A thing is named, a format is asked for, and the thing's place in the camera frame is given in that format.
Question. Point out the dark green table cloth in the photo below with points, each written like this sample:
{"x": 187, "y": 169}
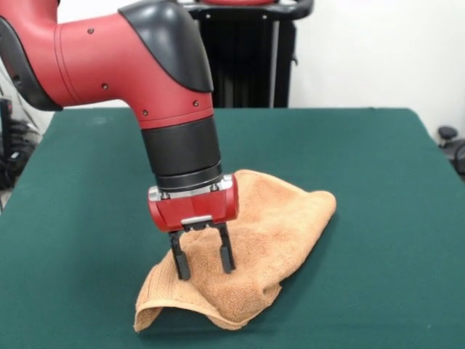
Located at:
{"x": 363, "y": 254}

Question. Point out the black box device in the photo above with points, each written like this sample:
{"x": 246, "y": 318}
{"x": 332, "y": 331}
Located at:
{"x": 5, "y": 123}

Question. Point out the black equipment heap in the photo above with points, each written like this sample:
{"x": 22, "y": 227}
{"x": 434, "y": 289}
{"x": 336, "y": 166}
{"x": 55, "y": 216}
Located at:
{"x": 18, "y": 152}

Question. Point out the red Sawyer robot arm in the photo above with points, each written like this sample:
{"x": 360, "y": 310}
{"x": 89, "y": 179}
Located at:
{"x": 127, "y": 65}

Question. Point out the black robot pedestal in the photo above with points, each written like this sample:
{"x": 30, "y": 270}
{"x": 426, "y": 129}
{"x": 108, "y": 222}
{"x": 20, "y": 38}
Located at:
{"x": 254, "y": 72}

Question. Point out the tan terry towel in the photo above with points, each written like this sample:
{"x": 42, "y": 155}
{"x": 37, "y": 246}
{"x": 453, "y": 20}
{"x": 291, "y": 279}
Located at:
{"x": 261, "y": 247}

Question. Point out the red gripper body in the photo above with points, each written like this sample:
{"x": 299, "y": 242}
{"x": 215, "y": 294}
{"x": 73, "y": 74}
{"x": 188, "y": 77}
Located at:
{"x": 196, "y": 211}

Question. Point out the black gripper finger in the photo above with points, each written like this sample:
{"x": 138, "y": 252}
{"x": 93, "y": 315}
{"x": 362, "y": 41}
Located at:
{"x": 227, "y": 254}
{"x": 180, "y": 261}

